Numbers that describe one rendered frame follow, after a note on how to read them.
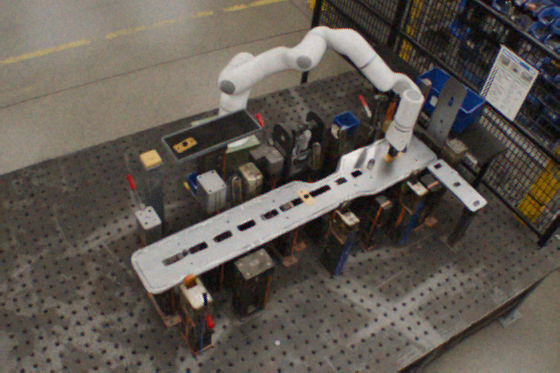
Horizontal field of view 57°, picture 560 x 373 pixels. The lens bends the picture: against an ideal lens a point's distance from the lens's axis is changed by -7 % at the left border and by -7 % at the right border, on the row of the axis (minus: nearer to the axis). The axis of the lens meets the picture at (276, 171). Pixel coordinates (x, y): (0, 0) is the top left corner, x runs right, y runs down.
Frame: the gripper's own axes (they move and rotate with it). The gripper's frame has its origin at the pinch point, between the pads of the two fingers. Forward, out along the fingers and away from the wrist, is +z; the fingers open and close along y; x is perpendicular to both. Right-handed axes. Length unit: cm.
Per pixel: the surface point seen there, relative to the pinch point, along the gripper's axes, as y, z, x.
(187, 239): -5, 3, -96
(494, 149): 22, 0, 46
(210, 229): -5, 3, -86
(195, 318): 24, 3, -109
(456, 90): 2.1, -26.4, 26.7
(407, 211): 22.4, 11.7, -7.8
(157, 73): -215, 103, -12
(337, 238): 18.5, 10.7, -43.2
